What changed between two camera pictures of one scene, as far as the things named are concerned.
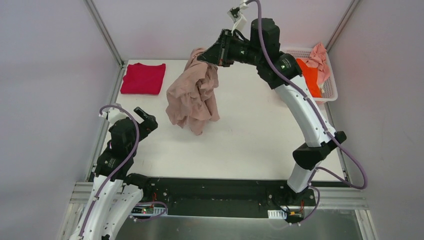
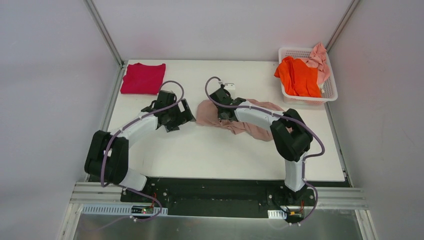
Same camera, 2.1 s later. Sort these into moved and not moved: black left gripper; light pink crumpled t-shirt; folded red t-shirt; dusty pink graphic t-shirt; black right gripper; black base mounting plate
Moved: black right gripper; dusty pink graphic t-shirt; black left gripper
Not moved: black base mounting plate; light pink crumpled t-shirt; folded red t-shirt
